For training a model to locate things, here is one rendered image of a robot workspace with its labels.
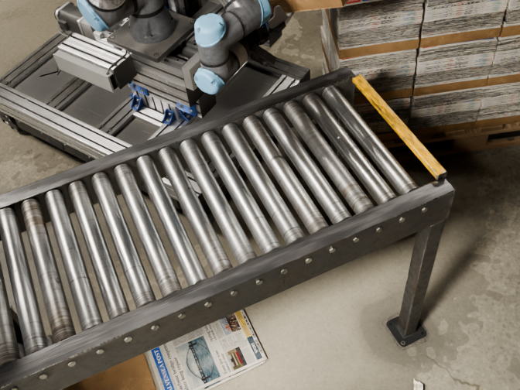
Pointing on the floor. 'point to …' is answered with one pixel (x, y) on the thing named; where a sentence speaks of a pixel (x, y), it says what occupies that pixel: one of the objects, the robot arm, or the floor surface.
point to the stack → (431, 66)
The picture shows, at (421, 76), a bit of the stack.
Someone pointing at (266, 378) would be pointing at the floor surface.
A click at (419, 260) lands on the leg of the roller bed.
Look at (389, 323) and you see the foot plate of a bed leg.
